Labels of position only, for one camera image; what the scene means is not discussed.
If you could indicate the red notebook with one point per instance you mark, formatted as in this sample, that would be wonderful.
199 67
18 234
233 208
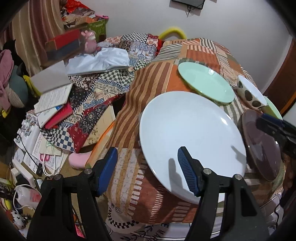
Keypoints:
63 113

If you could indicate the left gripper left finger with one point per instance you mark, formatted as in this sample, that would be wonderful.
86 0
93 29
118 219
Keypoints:
53 218

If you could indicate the checkered patchwork quilt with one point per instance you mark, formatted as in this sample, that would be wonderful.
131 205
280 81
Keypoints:
91 94

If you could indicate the yellow foam tube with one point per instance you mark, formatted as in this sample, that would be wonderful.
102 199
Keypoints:
172 31

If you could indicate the red fabric on box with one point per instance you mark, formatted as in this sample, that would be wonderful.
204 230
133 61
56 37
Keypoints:
72 5

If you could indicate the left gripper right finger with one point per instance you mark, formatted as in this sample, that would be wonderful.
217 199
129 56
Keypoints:
242 218

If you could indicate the pink cloth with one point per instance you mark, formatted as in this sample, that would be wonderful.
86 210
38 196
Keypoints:
7 65

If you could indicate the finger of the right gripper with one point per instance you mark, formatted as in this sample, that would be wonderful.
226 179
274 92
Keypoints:
272 119
272 129

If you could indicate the wooden door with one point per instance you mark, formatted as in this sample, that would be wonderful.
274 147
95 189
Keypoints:
281 92

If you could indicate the pink plush toy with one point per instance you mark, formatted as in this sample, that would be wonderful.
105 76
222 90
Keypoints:
90 44

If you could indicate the white plate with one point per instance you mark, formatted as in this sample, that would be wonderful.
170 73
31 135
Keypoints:
178 118

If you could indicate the red box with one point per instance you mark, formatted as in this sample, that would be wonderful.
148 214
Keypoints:
61 40

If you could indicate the right hand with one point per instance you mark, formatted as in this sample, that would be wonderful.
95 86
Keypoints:
289 179

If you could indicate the dark grey box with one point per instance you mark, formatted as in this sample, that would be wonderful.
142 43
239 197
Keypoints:
64 51

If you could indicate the mint green bowl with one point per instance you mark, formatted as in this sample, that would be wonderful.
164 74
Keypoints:
271 109

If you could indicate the patchwork striped bedspread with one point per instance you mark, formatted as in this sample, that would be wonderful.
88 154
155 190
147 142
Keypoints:
135 196

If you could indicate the white spotted bowl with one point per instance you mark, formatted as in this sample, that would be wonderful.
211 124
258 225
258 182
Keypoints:
250 94

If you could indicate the light blue plastic bag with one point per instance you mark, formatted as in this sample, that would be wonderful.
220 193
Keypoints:
105 60

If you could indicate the green storage box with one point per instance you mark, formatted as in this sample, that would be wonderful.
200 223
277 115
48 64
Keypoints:
99 27

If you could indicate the mint green plate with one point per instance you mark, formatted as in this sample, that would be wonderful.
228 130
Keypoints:
206 82

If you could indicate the small monitor under television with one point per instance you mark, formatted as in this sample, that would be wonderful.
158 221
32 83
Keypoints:
198 4

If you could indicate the open white book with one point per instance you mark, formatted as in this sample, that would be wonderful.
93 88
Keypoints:
54 85

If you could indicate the striped brown curtain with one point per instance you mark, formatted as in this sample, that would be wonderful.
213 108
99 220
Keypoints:
33 25

